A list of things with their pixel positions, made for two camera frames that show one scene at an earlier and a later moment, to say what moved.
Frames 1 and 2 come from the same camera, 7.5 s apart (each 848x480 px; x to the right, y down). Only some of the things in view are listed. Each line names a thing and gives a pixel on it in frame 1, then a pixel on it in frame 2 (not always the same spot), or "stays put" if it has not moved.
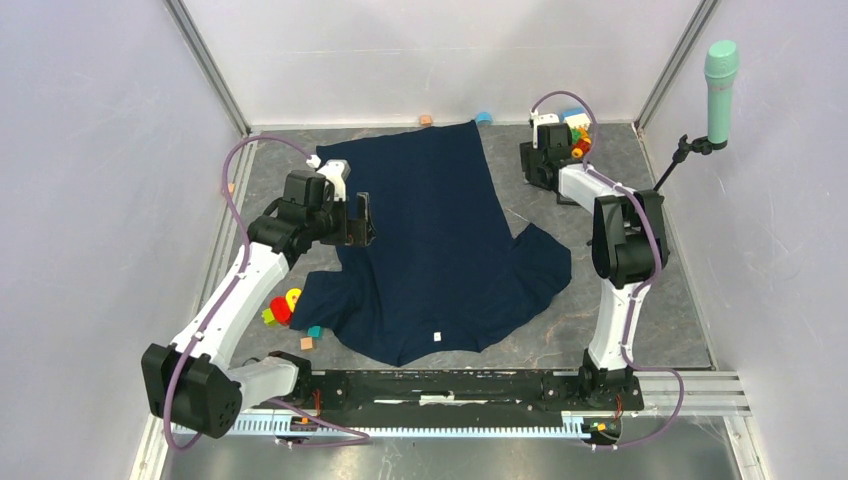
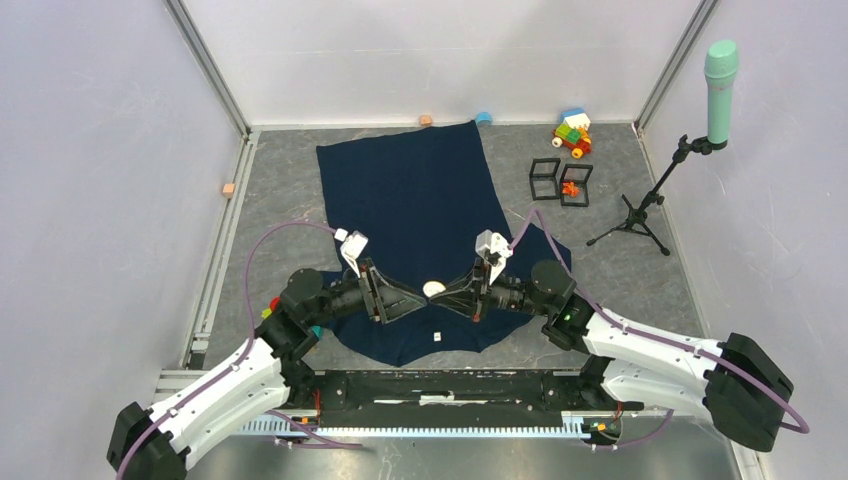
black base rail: (401, 393) stays put
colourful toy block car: (579, 124) stays put
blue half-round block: (483, 118) stays put
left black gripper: (351, 232) → (383, 298)
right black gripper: (529, 155) → (467, 292)
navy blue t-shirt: (443, 272) stays put
